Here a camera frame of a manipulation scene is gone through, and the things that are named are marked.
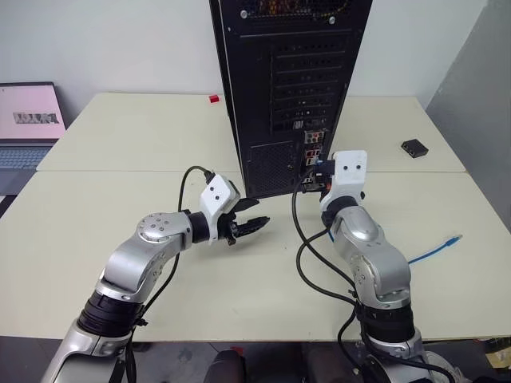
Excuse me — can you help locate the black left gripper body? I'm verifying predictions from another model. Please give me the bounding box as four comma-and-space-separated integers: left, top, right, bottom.
216, 194, 245, 247

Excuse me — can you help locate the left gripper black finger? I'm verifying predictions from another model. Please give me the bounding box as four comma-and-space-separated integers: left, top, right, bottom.
235, 215, 271, 238
232, 197, 261, 215

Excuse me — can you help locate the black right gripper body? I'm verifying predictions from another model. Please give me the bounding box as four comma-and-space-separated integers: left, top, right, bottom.
317, 160, 337, 194

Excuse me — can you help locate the blue ethernet cable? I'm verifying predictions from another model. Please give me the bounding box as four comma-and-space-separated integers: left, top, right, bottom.
315, 158, 464, 266

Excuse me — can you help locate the black computer tower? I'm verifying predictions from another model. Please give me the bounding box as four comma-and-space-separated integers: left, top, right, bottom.
208, 0, 373, 199

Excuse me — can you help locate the small black adapter box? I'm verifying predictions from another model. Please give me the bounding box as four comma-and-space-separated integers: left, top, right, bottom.
400, 138, 430, 160

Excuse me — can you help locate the dark rounded shape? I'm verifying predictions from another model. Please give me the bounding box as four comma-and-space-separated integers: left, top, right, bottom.
208, 347, 248, 383

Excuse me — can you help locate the grey partition panel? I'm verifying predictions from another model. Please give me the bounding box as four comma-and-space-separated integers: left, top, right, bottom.
424, 0, 511, 237

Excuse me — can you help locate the open grey laptop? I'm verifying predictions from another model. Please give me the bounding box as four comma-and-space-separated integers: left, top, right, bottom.
0, 81, 67, 197

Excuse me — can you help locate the brown cardboard clutter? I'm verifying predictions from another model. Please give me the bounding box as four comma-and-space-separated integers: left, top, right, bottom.
473, 335, 511, 370

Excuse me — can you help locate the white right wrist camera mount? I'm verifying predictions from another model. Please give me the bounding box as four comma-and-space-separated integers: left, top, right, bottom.
319, 149, 369, 211

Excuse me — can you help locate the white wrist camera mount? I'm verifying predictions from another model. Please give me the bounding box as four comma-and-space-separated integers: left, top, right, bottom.
199, 172, 241, 245
319, 149, 369, 211

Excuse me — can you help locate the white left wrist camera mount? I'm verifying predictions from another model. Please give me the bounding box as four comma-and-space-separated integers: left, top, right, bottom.
199, 172, 241, 245

